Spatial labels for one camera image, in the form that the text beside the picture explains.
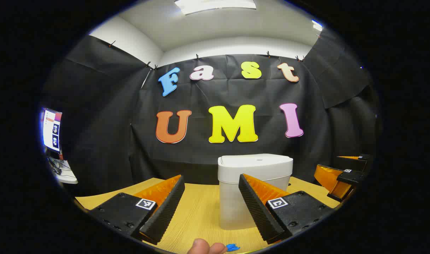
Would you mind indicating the blue paper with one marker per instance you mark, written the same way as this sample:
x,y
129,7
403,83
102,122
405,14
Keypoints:
x,y
232,247

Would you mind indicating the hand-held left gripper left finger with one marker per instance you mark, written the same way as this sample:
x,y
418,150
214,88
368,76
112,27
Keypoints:
x,y
165,211

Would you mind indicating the white side table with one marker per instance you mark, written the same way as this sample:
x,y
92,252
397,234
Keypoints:
x,y
68,178

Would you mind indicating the red bottle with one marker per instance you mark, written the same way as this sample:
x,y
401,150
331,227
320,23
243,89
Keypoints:
x,y
60,155

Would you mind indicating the wooden desktop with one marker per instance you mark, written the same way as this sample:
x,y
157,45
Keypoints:
x,y
201,211

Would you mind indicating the small black device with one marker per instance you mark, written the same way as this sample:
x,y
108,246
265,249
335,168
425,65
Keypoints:
x,y
57,170

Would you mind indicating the black backdrop cloth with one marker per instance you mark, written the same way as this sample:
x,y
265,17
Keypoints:
x,y
105,123

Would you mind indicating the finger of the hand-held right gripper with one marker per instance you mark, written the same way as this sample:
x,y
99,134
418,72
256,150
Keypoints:
x,y
351,177
352,163

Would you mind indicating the ceiling light panel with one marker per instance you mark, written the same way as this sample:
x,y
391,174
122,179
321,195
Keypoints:
x,y
317,25
215,5

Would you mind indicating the computer monitor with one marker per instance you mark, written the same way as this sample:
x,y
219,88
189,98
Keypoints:
x,y
52,128

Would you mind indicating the white desktop garbage bin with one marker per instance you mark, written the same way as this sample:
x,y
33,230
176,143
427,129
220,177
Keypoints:
x,y
254,165

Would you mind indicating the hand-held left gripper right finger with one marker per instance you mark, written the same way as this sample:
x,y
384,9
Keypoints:
x,y
259,211

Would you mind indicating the row of small cloth clips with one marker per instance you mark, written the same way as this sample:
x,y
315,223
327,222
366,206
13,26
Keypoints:
x,y
197,56

